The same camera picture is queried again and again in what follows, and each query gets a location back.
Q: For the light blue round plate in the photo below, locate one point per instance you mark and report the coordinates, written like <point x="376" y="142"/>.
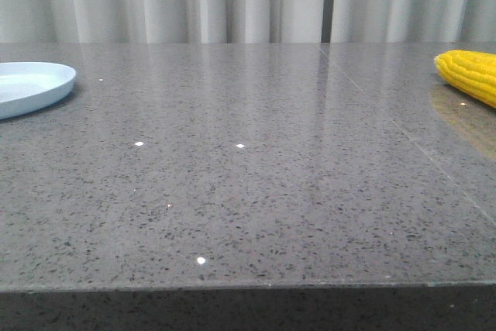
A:
<point x="30" y="86"/>

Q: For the white pleated curtain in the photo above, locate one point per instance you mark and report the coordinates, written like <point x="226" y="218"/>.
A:
<point x="393" y="21"/>
<point x="162" y="21"/>

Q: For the yellow corn cob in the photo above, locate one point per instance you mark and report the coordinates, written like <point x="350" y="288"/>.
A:
<point x="471" y="72"/>

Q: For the white pleated curtain left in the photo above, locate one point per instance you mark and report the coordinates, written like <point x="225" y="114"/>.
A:
<point x="162" y="21"/>

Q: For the white pleated curtain right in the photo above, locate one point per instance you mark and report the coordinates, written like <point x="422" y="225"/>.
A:
<point x="393" y="21"/>

